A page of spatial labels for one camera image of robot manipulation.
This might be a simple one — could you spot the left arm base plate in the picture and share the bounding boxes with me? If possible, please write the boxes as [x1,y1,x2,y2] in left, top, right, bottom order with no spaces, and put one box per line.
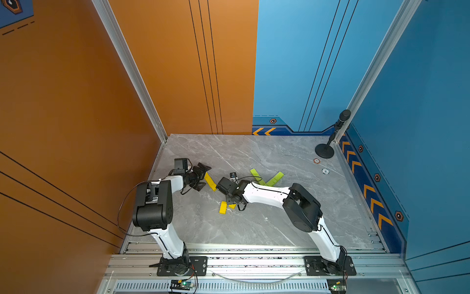
[157,256,208,276]

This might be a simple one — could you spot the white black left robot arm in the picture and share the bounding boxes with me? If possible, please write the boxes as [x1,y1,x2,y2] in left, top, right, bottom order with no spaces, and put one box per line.
[132,158,211,276]

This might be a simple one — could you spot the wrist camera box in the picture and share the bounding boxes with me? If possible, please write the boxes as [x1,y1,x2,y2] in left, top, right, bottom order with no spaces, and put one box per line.
[216,172,239,196]
[173,158,191,175]

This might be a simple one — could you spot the black microphone stand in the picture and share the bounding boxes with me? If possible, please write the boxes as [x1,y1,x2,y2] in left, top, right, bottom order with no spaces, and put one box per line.
[315,110,351,159]

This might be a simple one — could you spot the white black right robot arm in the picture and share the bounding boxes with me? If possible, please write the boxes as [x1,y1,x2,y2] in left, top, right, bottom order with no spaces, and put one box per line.
[216,178,347,275]

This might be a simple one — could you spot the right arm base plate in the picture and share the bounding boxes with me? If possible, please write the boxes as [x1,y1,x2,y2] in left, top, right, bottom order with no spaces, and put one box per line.
[304,256,357,276]

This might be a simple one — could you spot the green circuit board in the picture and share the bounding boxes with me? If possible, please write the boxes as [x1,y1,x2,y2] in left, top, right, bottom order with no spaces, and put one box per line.
[327,279,347,294]
[169,279,197,293]

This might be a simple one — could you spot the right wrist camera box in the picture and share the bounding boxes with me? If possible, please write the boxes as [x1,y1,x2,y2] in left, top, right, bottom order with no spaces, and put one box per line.
[216,172,239,196]

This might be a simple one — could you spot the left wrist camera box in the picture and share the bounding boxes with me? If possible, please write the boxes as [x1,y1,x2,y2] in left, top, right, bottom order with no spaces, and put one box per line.
[173,158,191,175]

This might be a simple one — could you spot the aluminium front rail frame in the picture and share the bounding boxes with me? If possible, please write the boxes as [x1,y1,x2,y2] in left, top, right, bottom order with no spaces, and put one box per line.
[98,242,419,294]

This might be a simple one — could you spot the green circuit board right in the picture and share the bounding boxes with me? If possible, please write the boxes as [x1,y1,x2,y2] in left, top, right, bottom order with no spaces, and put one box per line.
[327,279,347,294]

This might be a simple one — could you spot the green circuit board left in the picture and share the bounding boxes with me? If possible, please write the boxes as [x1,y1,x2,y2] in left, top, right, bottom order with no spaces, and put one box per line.
[169,279,197,293]

